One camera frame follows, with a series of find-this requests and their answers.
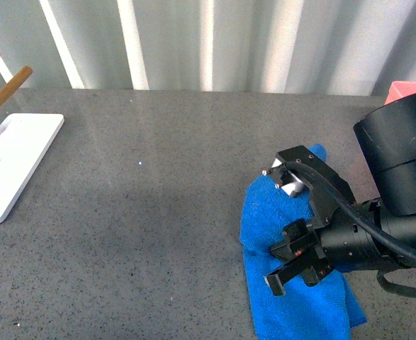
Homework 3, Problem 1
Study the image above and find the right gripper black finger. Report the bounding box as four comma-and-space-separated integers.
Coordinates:
264, 253, 334, 296
269, 218, 321, 264

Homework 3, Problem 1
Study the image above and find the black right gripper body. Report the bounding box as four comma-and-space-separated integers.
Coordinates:
317, 208, 385, 273

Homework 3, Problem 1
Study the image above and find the blue microfiber cloth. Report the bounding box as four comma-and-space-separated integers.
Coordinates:
238, 143, 368, 340

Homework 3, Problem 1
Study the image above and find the pink plastic tray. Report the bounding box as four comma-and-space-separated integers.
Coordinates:
384, 81, 416, 105

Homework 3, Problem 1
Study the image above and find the white pleated curtain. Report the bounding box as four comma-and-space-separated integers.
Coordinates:
0, 1, 416, 96

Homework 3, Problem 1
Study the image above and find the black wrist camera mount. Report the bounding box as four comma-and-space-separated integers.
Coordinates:
262, 145, 356, 230

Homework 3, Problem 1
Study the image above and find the black cable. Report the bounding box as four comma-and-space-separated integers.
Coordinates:
281, 161, 416, 302

